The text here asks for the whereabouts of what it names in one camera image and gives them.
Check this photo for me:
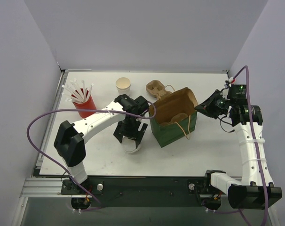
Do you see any white paper coffee cup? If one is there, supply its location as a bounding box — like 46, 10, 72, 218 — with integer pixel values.
121, 137, 141, 154

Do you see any green brown paper bag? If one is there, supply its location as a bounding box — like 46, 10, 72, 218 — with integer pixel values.
149, 87, 198, 147

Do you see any brown pulp cup carrier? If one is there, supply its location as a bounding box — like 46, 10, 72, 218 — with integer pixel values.
160, 113, 188, 126

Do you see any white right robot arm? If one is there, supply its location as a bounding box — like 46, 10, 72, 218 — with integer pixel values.
195, 84, 282, 210

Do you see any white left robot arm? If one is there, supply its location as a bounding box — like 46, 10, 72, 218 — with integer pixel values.
54, 95, 149, 194

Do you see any red straw holder cup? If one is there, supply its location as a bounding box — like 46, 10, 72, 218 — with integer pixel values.
72, 91, 97, 118

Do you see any white wrapped straws bundle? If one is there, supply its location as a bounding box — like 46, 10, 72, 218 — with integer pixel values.
61, 79, 93, 104

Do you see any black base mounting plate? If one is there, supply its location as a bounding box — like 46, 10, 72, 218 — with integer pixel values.
60, 176, 237, 208

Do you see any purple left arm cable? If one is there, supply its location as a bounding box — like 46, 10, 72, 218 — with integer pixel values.
26, 100, 157, 211

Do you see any aluminium frame rail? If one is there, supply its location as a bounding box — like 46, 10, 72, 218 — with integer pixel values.
20, 178, 62, 198

